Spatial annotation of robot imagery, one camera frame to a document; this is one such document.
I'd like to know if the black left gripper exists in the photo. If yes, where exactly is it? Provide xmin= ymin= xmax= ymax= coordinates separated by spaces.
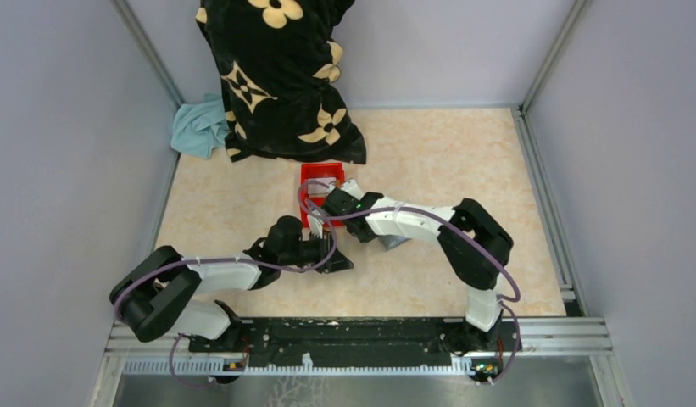
xmin=280 ymin=228 xmax=354 ymax=273

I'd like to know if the red plastic bin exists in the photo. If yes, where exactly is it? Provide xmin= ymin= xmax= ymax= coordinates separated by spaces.
xmin=298 ymin=162 xmax=345 ymax=232

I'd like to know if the grey card holder wallet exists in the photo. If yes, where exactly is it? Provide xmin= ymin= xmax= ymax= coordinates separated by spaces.
xmin=377 ymin=235 xmax=409 ymax=251

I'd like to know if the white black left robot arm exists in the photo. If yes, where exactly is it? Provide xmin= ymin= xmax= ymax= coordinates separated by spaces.
xmin=109 ymin=215 xmax=354 ymax=351

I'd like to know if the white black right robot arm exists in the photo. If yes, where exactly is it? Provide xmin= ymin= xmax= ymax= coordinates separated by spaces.
xmin=314 ymin=188 xmax=521 ymax=353

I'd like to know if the silver credit card in bin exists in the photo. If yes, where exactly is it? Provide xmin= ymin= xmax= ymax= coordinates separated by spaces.
xmin=305 ymin=177 xmax=338 ymax=198

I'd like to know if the black floral blanket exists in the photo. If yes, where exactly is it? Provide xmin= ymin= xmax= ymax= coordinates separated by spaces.
xmin=195 ymin=0 xmax=367 ymax=164

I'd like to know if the light blue cloth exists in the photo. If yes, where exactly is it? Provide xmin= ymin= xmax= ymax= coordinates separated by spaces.
xmin=170 ymin=93 xmax=228 ymax=159

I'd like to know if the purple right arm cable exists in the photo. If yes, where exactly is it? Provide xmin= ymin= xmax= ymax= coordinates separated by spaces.
xmin=297 ymin=178 xmax=523 ymax=385

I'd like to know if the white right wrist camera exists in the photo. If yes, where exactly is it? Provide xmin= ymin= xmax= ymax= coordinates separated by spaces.
xmin=339 ymin=178 xmax=365 ymax=200

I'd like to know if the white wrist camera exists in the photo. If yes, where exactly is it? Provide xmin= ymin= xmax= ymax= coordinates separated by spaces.
xmin=339 ymin=178 xmax=365 ymax=200
xmin=306 ymin=214 xmax=334 ymax=240

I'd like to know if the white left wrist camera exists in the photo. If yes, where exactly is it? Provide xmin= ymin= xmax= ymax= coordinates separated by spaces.
xmin=306 ymin=214 xmax=334 ymax=240

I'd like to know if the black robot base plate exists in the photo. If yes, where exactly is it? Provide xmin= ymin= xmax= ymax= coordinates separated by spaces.
xmin=188 ymin=317 xmax=522 ymax=368

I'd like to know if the grey slotted cable duct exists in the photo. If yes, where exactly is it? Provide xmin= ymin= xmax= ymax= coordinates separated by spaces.
xmin=123 ymin=354 xmax=476 ymax=378

